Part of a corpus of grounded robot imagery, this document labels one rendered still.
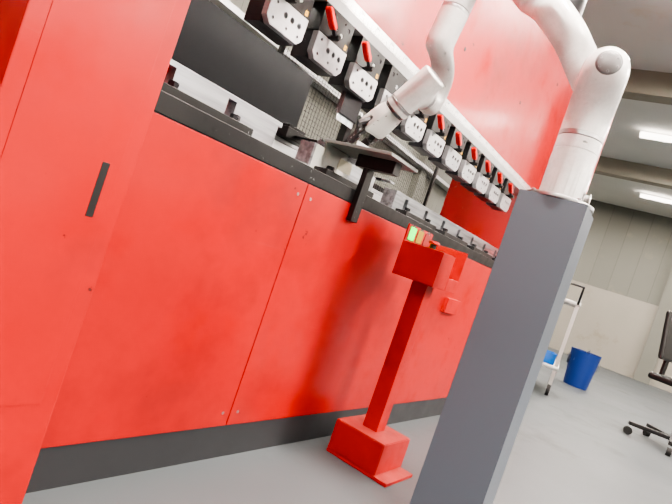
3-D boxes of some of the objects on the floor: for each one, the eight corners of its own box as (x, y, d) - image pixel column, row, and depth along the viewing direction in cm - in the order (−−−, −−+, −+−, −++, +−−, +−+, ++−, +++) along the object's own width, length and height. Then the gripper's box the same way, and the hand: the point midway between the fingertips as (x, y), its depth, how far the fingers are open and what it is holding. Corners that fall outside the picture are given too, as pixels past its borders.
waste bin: (561, 378, 673) (574, 343, 672) (592, 390, 654) (605, 354, 653) (557, 380, 640) (570, 343, 639) (588, 393, 621) (602, 354, 620)
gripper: (387, 105, 162) (343, 144, 169) (415, 126, 175) (372, 161, 183) (377, 88, 165) (334, 127, 173) (405, 110, 179) (363, 145, 186)
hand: (358, 141), depth 177 cm, fingers open, 5 cm apart
